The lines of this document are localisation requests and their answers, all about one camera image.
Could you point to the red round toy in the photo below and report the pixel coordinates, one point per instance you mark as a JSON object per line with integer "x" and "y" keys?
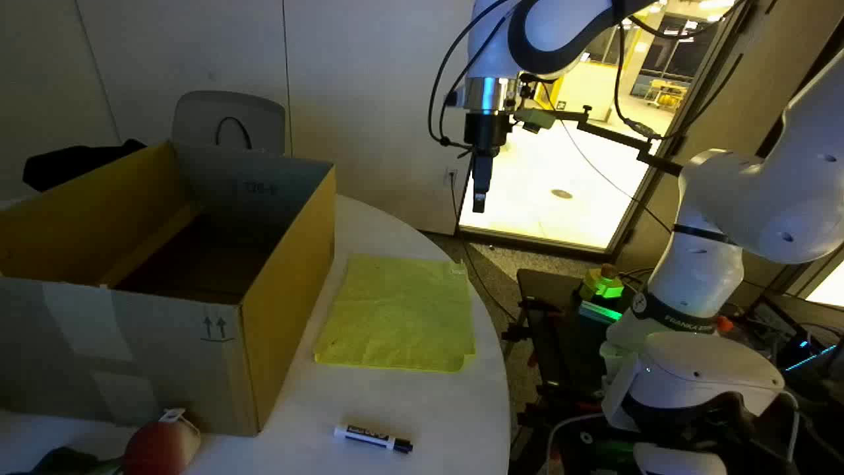
{"x": 159, "y": 451}

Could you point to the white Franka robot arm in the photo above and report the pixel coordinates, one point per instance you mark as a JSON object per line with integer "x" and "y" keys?
{"x": 781, "y": 203}

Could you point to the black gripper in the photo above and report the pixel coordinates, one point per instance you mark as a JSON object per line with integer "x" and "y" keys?
{"x": 487, "y": 133}

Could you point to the dark green object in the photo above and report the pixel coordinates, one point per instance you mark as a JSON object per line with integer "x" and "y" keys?
{"x": 67, "y": 464}

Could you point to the gray chair back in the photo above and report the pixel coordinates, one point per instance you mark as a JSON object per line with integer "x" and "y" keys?
{"x": 202, "y": 121}

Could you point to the yellow cloth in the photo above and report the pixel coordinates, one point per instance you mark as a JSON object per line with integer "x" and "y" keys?
{"x": 400, "y": 313}

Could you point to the green lit control device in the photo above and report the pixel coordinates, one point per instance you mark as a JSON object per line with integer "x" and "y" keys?
{"x": 602, "y": 294}

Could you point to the black jacket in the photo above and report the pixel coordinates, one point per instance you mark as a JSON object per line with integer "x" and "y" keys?
{"x": 69, "y": 162}

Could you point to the open cardboard box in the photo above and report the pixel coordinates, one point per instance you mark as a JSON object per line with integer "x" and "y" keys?
{"x": 280, "y": 300}

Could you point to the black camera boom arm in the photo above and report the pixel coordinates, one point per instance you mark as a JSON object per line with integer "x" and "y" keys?
{"x": 617, "y": 135}

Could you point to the black and white marker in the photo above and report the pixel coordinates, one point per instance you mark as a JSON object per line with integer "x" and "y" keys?
{"x": 371, "y": 437}

